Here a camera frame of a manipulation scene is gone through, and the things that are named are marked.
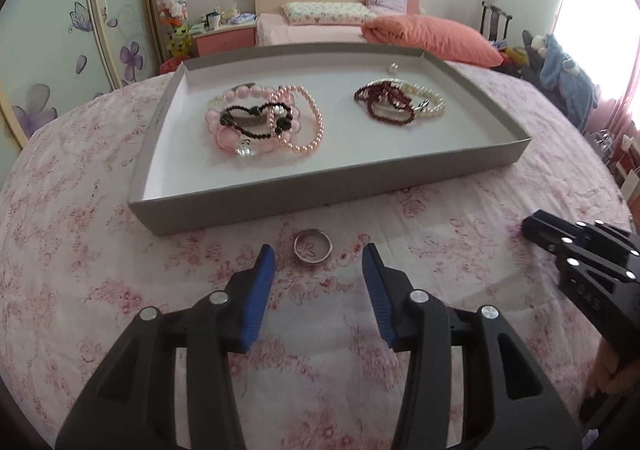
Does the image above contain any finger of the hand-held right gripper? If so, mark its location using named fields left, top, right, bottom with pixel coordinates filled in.
left=530, top=210, right=640, bottom=257
left=521, top=222, right=640, bottom=284

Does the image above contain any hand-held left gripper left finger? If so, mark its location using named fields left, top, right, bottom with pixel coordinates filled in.
left=55, top=244, right=276, bottom=450

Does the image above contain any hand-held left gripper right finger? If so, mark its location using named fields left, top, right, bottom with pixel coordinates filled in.
left=361, top=242, right=583, bottom=450

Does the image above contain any wide silver ring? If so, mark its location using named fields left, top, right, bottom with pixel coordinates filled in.
left=293, top=228, right=333, bottom=263

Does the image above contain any grey cardboard tray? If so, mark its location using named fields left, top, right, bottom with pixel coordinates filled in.
left=126, top=42, right=533, bottom=236

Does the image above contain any black bead bracelet with pearl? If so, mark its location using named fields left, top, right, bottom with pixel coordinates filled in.
left=220, top=101, right=293, bottom=141

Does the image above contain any pink pearl bracelet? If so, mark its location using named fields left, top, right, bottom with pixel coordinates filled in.
left=267, top=85, right=326, bottom=156

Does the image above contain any dark red bead bracelet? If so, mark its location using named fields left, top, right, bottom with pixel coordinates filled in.
left=354, top=82, right=418, bottom=123

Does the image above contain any thin silver bangle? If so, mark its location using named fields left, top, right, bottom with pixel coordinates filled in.
left=367, top=77, right=431, bottom=113

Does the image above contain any pink bead bracelet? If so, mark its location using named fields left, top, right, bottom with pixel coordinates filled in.
left=204, top=84, right=303, bottom=161

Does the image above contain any person's right hand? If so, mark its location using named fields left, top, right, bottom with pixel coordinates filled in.
left=589, top=337, right=640, bottom=401

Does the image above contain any blue plush toy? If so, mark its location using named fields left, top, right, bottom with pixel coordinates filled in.
left=522, top=30, right=600, bottom=131

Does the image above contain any dark wooden chair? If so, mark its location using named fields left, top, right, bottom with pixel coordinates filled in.
left=480, top=1, right=513, bottom=43

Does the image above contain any pink nightstand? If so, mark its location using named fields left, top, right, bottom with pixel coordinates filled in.
left=192, top=25, right=258, bottom=60

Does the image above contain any orange pillow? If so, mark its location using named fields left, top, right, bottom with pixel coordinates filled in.
left=361, top=14, right=505, bottom=68

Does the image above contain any pink bed sheet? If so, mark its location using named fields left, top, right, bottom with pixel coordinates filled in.
left=256, top=12, right=368, bottom=48

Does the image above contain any floral pillow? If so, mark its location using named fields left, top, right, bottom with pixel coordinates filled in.
left=281, top=1, right=380, bottom=26

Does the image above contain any clear tube of plush toys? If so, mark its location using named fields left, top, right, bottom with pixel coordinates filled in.
left=150, top=0, right=191, bottom=63

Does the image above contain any wardrobe with purple flower doors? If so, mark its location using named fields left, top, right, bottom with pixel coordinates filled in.
left=0, top=0, right=161, bottom=151

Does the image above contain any white pearl bracelet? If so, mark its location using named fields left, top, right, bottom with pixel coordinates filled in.
left=400, top=84, right=447, bottom=118

